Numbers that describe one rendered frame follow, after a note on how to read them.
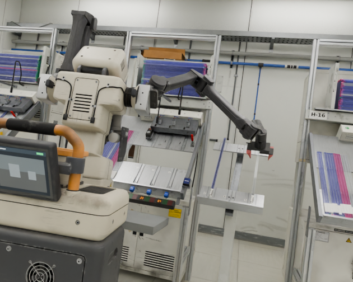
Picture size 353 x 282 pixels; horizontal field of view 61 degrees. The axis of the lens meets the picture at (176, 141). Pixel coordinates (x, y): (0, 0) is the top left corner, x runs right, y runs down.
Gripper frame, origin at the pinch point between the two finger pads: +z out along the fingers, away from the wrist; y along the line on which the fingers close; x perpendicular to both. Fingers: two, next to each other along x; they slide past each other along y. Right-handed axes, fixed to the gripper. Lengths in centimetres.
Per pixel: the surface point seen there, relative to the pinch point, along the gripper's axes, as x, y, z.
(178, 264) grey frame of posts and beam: 49, 40, 48
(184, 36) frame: -97, 67, -28
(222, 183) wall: -110, 45, 164
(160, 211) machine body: 14, 64, 51
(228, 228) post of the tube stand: 27.7, 13.3, 33.3
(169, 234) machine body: 24, 56, 62
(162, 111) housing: -50, 77, 11
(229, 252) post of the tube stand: 38, 12, 43
